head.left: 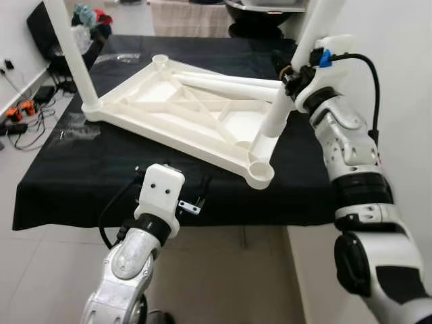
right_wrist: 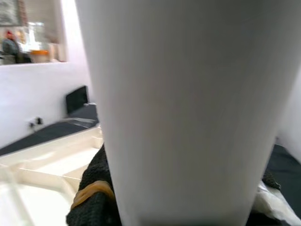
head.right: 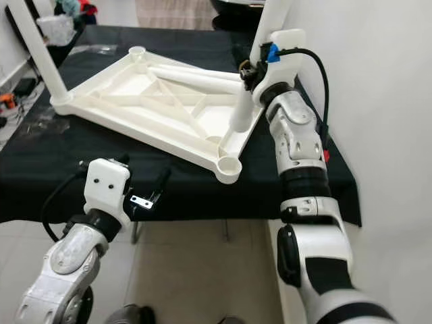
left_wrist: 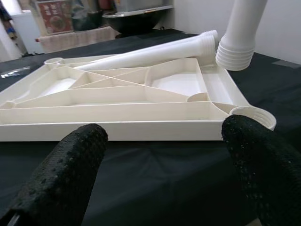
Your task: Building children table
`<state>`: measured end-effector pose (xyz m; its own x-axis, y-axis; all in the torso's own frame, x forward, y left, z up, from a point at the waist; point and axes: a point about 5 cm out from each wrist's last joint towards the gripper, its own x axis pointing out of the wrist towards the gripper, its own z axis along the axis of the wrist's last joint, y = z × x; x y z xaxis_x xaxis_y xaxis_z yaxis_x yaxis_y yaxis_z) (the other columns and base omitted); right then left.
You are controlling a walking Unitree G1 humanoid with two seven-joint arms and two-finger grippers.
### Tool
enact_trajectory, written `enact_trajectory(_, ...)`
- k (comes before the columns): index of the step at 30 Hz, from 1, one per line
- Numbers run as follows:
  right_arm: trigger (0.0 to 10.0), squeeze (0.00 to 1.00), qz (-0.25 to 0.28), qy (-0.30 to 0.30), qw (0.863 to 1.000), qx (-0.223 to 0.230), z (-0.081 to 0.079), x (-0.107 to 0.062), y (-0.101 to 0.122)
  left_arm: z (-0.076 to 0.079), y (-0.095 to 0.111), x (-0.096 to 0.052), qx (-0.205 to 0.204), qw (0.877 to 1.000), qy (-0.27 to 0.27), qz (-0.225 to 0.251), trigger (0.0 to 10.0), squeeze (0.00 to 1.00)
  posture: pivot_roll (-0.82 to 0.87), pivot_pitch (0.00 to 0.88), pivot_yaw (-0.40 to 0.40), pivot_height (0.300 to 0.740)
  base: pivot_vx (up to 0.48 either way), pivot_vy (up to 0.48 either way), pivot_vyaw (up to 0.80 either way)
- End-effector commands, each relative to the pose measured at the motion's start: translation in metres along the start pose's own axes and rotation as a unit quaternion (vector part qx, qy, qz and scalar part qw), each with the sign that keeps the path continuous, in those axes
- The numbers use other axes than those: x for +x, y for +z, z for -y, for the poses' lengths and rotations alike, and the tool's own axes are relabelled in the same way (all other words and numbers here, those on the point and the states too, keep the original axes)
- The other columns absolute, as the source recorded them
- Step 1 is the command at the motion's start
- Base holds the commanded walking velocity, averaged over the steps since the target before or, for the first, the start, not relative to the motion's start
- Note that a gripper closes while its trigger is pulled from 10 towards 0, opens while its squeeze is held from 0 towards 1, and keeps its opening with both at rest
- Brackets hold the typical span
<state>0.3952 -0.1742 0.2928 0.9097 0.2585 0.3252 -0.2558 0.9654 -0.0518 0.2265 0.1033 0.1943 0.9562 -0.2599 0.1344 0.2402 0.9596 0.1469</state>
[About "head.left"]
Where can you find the grey left robot foot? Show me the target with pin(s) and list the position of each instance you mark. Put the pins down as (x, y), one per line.
(160, 317)

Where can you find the black power strip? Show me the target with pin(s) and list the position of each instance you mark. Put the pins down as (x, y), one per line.
(13, 127)

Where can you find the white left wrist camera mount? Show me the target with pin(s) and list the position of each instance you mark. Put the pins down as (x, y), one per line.
(160, 192)

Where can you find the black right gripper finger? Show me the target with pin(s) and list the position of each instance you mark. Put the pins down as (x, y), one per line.
(282, 61)

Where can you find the teal cloth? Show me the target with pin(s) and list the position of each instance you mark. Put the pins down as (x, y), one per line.
(84, 13)

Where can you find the large black round bowl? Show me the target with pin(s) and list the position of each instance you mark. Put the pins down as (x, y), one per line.
(263, 17)

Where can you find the black wall plug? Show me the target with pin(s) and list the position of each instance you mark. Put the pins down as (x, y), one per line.
(9, 66)

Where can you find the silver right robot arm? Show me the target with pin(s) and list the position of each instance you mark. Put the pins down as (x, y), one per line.
(364, 202)

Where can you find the orange black battery charger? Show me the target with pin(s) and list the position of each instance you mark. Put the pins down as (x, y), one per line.
(28, 106)
(13, 113)

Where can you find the red cloth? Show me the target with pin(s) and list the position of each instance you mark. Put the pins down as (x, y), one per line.
(102, 15)

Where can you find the white plastic table top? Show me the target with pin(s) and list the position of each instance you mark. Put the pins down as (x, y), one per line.
(169, 111)

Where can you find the black power adapter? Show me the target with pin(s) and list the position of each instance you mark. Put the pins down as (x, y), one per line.
(44, 94)

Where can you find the beige woven mat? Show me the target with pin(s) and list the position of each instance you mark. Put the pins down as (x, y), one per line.
(192, 17)

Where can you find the black tablecloth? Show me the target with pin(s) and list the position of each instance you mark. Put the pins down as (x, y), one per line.
(81, 175)

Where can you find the clear tape strip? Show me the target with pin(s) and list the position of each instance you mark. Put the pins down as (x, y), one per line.
(118, 58)

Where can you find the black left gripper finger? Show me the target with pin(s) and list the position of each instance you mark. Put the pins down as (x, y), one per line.
(204, 189)

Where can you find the clear plastic bag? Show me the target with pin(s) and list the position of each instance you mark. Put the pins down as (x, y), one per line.
(82, 39)

